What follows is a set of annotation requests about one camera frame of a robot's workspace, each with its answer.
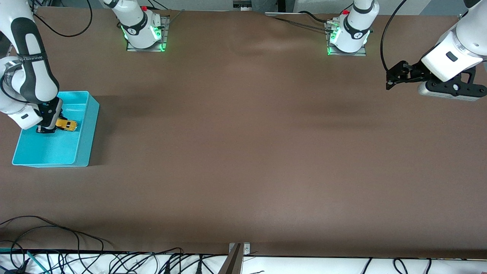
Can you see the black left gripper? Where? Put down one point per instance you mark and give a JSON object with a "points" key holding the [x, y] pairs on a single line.
{"points": [[416, 70]]}

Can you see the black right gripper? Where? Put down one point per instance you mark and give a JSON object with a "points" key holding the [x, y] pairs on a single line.
{"points": [[50, 113]]}

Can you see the yellow beetle toy car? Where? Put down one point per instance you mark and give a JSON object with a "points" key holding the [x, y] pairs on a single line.
{"points": [[67, 125]]}

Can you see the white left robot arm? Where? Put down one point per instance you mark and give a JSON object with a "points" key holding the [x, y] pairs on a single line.
{"points": [[452, 57]]}

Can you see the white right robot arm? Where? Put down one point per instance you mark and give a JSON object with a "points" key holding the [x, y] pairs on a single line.
{"points": [[139, 26]]}

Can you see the turquoise plastic bin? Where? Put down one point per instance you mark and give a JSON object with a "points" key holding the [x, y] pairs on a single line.
{"points": [[49, 148]]}

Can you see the person legs dark trousers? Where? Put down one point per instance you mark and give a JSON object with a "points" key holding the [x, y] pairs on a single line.
{"points": [[266, 5]]}

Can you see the black power plug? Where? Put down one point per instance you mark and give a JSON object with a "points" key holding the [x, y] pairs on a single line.
{"points": [[198, 268], [166, 268]]}

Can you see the grey metal bar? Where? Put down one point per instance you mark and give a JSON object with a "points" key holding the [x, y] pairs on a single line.
{"points": [[233, 264]]}

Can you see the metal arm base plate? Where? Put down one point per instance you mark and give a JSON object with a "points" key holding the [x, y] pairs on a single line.
{"points": [[361, 54], [166, 26]]}

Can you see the aluminium corner bracket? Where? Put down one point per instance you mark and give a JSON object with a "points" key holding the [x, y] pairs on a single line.
{"points": [[461, 17], [33, 7]]}

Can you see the metal mounting bracket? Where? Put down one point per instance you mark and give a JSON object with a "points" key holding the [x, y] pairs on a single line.
{"points": [[246, 249]]}

